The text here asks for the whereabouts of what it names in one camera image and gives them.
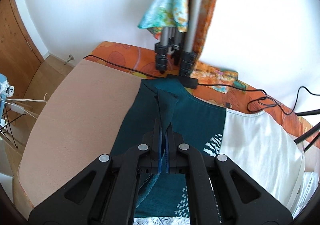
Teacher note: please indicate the pink fleece blanket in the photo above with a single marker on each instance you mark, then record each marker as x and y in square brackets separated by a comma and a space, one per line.
[79, 122]

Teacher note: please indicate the white folded garment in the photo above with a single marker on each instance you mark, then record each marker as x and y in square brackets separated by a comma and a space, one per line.
[269, 155]

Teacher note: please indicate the metal door stopper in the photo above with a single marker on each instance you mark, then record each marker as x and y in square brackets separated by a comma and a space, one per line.
[70, 58]

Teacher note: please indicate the black mini tripod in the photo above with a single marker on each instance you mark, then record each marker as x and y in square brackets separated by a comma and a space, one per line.
[309, 131]

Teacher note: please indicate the teal and white printed shirt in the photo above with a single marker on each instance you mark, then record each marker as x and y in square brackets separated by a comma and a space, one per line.
[200, 124]

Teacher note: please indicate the silver tripod with scarf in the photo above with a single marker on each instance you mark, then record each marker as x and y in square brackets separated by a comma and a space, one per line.
[180, 26]

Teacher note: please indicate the orange floral bed sheet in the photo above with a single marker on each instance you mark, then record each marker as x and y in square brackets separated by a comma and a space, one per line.
[221, 87]

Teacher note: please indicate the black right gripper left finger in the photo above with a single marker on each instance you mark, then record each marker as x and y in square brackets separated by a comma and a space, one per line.
[105, 191]

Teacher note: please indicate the wooden door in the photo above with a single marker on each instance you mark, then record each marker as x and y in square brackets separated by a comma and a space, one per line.
[20, 59]

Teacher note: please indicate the light blue chair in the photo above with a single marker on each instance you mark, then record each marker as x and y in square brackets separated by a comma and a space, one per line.
[8, 117]

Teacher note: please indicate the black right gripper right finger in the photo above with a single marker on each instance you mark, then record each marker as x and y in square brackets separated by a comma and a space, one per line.
[219, 191]

